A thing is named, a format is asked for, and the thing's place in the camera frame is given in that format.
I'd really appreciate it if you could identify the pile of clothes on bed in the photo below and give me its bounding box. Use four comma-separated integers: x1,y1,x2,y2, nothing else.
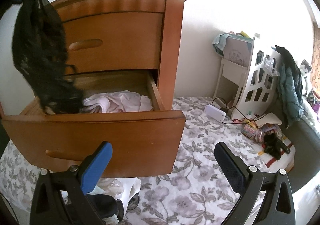
96,177,142,215

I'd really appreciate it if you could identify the grey printed box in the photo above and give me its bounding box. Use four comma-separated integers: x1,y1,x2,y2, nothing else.
222,38,254,66

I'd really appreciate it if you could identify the dark sock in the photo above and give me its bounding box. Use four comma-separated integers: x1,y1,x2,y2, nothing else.
87,192,123,218

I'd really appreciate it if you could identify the grey white plush toy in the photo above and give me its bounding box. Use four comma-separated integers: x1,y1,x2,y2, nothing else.
300,60,314,97

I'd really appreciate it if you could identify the teal jacket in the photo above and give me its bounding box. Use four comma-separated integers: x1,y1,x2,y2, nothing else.
275,45,304,129

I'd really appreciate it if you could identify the deep wooden drawer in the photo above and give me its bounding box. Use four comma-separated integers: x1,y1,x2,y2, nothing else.
1,69,187,178

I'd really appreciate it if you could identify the colourful cube package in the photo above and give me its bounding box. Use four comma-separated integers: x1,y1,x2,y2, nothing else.
243,124,263,140

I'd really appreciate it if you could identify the beige notebook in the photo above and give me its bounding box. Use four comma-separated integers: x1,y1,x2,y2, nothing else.
255,112,283,128

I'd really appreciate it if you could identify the striped knit mat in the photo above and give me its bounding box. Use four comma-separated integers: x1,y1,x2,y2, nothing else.
257,137,295,169

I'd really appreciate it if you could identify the black cable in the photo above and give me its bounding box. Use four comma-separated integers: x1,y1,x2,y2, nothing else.
211,97,265,125

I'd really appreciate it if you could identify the black lace underwear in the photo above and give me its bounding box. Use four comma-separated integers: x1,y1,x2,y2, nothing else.
12,0,84,115

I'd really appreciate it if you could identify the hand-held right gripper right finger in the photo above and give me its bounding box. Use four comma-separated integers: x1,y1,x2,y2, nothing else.
214,142,297,225

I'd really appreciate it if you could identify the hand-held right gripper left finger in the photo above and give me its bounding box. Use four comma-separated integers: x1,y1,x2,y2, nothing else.
29,141,113,225

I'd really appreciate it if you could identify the white plastic box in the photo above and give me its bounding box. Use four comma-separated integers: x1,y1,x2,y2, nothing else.
204,104,227,122

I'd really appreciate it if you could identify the small white cabinet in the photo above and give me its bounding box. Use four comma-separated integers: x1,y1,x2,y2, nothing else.
212,35,255,102

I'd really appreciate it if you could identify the clear plastic bag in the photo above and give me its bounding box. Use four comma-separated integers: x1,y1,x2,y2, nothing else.
262,55,279,76

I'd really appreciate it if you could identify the white cutout rack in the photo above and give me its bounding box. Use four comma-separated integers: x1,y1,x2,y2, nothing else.
231,36,282,122

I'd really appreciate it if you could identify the teal cloth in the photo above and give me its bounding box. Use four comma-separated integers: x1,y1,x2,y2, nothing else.
212,33,232,54

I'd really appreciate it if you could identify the pink underwear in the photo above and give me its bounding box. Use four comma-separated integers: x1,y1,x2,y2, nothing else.
82,90,153,113

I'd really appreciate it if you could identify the black toy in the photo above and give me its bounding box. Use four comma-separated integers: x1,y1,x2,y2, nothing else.
263,134,292,160

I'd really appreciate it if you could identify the shallow wooden drawer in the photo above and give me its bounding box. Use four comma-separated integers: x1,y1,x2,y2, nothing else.
61,12,164,76

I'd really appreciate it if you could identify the brown patterned curtain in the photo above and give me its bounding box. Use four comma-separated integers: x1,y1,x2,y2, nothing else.
311,23,320,86

